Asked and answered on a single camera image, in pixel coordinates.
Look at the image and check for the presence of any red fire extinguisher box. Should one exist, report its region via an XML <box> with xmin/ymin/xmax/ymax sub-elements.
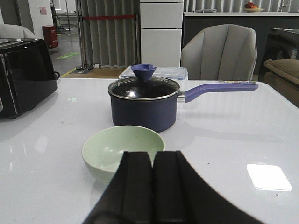
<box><xmin>42</xmin><ymin>25</ymin><xmax>58</xmax><ymax>48</ymax></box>

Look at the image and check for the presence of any green bowl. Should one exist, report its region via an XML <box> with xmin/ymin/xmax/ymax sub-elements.
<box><xmin>81</xmin><ymin>125</ymin><xmax>166</xmax><ymax>184</ymax></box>

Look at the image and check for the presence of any clear plastic food container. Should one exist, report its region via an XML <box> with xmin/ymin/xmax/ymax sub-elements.
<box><xmin>119</xmin><ymin>66</ymin><xmax>188</xmax><ymax>80</ymax></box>

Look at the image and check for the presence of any white refrigerator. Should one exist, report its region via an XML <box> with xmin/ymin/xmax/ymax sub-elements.
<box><xmin>140</xmin><ymin>0</ymin><xmax>184</xmax><ymax>67</ymax></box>

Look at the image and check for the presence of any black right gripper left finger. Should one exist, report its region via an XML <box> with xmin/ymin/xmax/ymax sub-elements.
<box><xmin>83</xmin><ymin>152</ymin><xmax>152</xmax><ymax>224</ymax></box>

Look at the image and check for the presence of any red barrier belt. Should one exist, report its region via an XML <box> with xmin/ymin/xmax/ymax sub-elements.
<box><xmin>82</xmin><ymin>14</ymin><xmax>135</xmax><ymax>20</ymax></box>

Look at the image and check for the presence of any grey upholstered chair right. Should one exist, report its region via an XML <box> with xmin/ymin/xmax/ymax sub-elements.
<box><xmin>181</xmin><ymin>24</ymin><xmax>257</xmax><ymax>81</ymax></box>

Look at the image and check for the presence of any brown sofa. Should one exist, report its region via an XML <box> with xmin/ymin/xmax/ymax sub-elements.
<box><xmin>263</xmin><ymin>59</ymin><xmax>299</xmax><ymax>107</ymax></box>

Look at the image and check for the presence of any grey upholstered chair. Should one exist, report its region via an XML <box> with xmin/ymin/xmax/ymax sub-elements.
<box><xmin>181</xmin><ymin>24</ymin><xmax>257</xmax><ymax>81</ymax></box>
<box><xmin>0</xmin><ymin>24</ymin><xmax>36</xmax><ymax>39</ymax></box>

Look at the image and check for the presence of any glass lid with blue knob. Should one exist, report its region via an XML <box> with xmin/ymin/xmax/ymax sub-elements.
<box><xmin>108</xmin><ymin>64</ymin><xmax>180</xmax><ymax>101</ymax></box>

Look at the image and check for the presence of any black and chrome toaster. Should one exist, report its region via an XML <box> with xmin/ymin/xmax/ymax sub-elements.
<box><xmin>0</xmin><ymin>38</ymin><xmax>58</xmax><ymax>119</ymax></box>

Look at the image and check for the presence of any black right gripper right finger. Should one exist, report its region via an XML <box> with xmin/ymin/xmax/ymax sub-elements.
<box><xmin>153</xmin><ymin>151</ymin><xmax>260</xmax><ymax>224</ymax></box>

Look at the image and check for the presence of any fruit plate on counter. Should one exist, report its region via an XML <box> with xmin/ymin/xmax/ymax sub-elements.
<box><xmin>241</xmin><ymin>2</ymin><xmax>264</xmax><ymax>13</ymax></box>

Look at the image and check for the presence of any dark blue saucepan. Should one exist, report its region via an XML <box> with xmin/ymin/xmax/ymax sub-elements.
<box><xmin>109</xmin><ymin>82</ymin><xmax>258</xmax><ymax>132</ymax></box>

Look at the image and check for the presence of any grey upholstered chair left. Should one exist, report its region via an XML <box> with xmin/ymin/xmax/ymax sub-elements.
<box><xmin>0</xmin><ymin>24</ymin><xmax>36</xmax><ymax>39</ymax></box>

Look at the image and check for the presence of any grey curtain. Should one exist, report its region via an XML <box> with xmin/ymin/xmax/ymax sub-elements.
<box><xmin>75</xmin><ymin>0</ymin><xmax>141</xmax><ymax>67</ymax></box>

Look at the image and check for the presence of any metal barrier post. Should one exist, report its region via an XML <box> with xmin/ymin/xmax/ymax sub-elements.
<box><xmin>76</xmin><ymin>14</ymin><xmax>94</xmax><ymax>70</ymax></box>

